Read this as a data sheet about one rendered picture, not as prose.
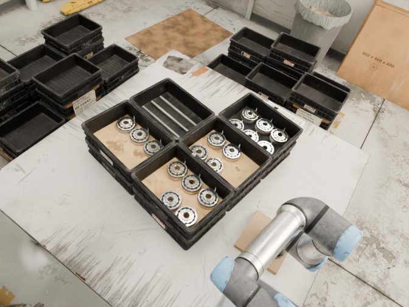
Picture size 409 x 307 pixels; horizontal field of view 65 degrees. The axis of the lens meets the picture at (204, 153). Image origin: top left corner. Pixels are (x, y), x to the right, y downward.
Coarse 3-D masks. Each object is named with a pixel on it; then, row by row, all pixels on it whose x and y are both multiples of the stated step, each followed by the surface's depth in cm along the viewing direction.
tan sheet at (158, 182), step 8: (176, 160) 168; (160, 168) 164; (152, 176) 160; (160, 176) 161; (144, 184) 157; (152, 184) 158; (160, 184) 158; (168, 184) 159; (176, 184) 159; (160, 192) 155; (184, 192) 157; (184, 200) 154; (192, 200) 155; (200, 208) 153; (184, 216) 149; (200, 216) 150
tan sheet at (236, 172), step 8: (192, 144) 176; (200, 144) 176; (208, 152) 174; (216, 152) 174; (224, 160) 172; (240, 160) 173; (248, 160) 174; (224, 168) 169; (232, 168) 169; (240, 168) 170; (248, 168) 171; (256, 168) 171; (224, 176) 166; (232, 176) 166; (240, 176) 167; (248, 176) 168; (232, 184) 163
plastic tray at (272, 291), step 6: (258, 282) 112; (264, 282) 109; (264, 288) 112; (270, 288) 109; (222, 294) 105; (270, 294) 111; (282, 294) 107; (222, 300) 108; (228, 300) 108; (216, 306) 106; (222, 306) 107; (228, 306) 107; (234, 306) 107; (300, 306) 106
